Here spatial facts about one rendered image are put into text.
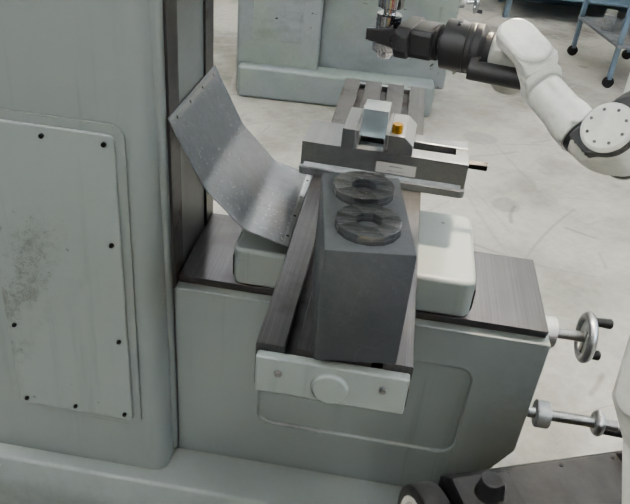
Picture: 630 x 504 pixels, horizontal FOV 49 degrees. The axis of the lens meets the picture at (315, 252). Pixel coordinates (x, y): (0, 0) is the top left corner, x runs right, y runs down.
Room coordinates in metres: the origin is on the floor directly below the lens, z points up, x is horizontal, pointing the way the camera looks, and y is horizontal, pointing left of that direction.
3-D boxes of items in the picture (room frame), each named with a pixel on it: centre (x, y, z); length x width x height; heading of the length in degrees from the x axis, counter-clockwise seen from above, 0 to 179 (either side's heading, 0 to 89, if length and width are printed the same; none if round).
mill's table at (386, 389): (1.36, -0.10, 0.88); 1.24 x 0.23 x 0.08; 175
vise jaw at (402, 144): (1.37, -0.16, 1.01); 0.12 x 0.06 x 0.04; 172
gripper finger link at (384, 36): (1.27, -0.08, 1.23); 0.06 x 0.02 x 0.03; 70
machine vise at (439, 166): (1.38, -0.13, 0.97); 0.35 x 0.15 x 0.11; 82
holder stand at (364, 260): (0.86, -0.07, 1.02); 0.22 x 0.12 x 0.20; 3
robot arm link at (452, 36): (1.27, -0.18, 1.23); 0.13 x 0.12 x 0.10; 160
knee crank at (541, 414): (1.11, -0.61, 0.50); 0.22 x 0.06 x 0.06; 85
